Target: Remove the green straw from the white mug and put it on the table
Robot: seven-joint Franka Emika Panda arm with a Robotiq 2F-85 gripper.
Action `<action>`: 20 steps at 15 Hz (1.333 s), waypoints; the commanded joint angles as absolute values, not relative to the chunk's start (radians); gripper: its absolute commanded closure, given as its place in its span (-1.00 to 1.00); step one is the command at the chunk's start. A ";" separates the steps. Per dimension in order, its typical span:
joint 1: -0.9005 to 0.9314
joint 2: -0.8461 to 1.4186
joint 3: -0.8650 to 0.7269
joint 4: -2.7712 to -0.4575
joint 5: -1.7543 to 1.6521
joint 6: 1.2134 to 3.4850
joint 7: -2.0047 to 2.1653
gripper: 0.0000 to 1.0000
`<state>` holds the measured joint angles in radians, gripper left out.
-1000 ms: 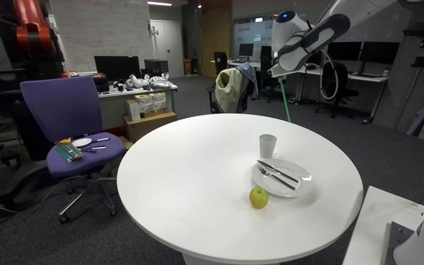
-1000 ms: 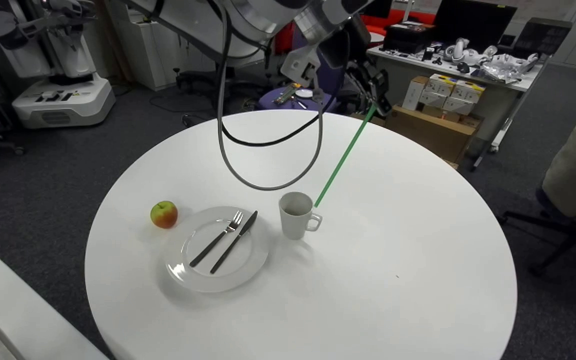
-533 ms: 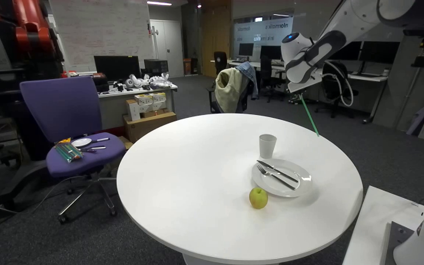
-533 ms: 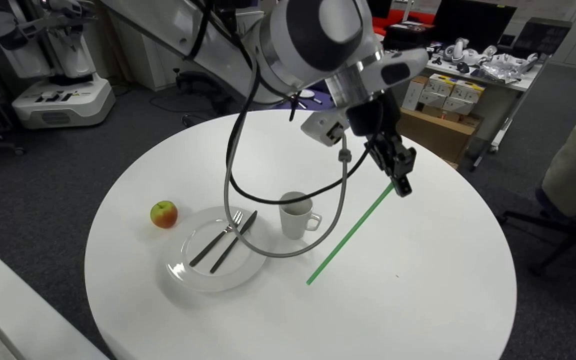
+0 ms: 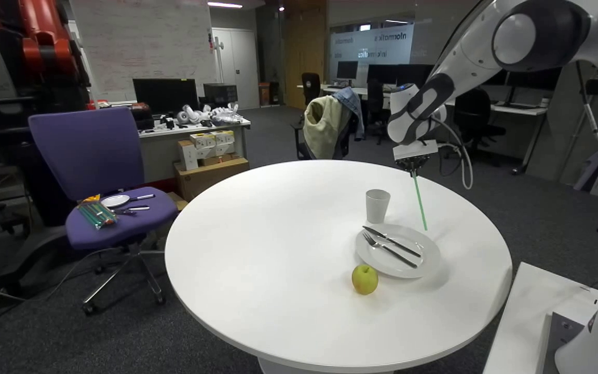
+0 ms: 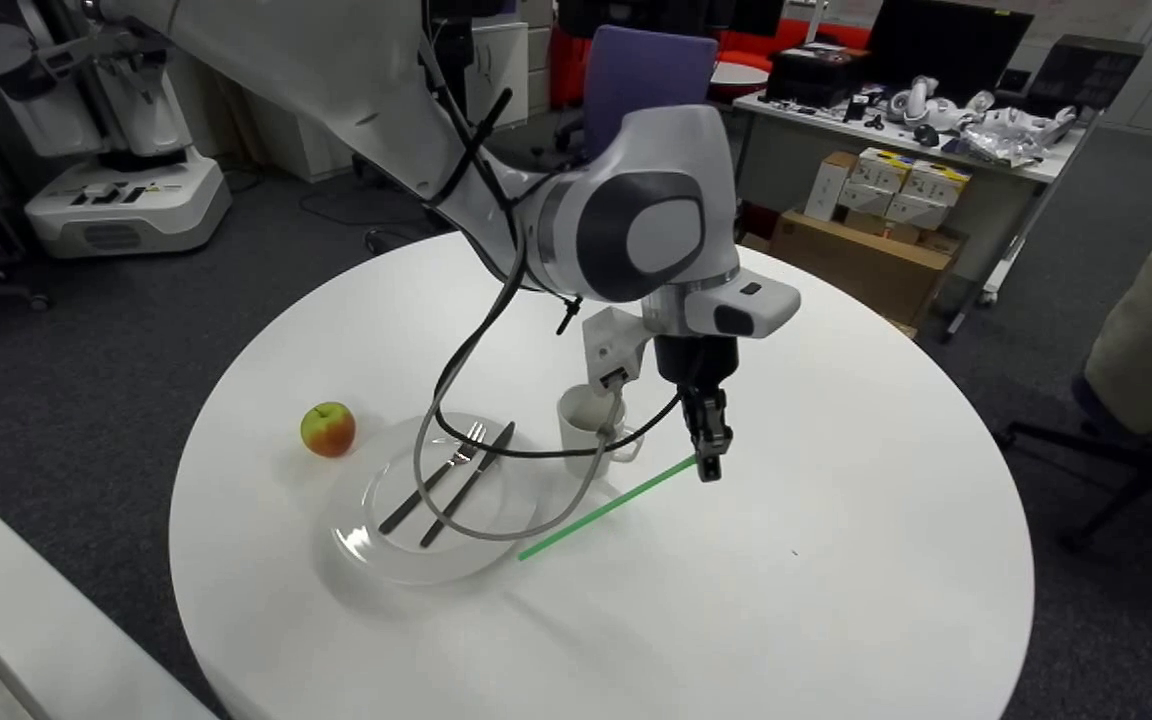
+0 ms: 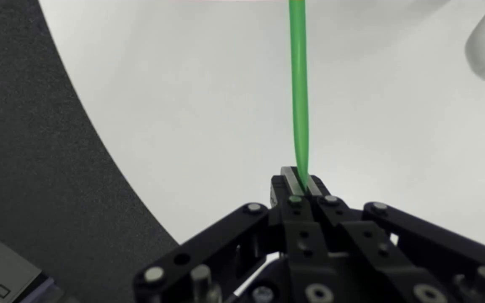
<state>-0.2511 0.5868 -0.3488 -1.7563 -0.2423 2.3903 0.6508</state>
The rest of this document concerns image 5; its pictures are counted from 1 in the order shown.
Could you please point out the black office chair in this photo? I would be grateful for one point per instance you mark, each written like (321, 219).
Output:
(310, 85)
(473, 114)

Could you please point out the stack of white boxes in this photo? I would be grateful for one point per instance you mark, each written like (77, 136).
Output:
(203, 145)

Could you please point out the packet of green straws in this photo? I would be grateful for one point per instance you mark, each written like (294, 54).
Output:
(96, 213)

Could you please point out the red bin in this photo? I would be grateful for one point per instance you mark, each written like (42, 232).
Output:
(264, 94)

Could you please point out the green apple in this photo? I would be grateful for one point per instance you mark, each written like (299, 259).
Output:
(364, 280)

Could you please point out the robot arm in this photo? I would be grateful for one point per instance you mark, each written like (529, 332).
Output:
(538, 36)

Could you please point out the chair draped with jackets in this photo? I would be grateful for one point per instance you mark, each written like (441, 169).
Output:
(325, 124)

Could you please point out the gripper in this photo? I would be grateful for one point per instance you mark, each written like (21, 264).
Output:
(413, 163)

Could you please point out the purple office chair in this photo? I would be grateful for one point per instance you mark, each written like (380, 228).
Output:
(91, 150)

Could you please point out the long white desk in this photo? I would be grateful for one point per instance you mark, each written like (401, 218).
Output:
(517, 110)

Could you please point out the black monitor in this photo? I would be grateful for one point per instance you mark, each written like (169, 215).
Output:
(165, 95)

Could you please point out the white mug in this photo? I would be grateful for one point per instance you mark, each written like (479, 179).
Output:
(377, 206)

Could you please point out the green straw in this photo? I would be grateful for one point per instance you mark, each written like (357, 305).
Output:
(420, 202)

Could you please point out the white door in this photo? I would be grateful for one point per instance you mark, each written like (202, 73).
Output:
(236, 67)

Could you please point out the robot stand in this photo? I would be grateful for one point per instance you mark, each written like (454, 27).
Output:
(527, 317)

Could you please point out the large cardboard box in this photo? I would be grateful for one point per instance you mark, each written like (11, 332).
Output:
(211, 179)

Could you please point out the red and black robot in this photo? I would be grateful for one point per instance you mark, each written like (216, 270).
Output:
(13, 62)

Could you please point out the heap of white robot parts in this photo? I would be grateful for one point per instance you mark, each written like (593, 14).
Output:
(211, 115)

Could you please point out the whiteboard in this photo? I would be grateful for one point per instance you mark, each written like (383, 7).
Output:
(143, 47)

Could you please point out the small white plate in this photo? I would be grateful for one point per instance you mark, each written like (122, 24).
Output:
(114, 200)

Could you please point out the large white plate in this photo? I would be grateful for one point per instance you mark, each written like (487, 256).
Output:
(405, 265)

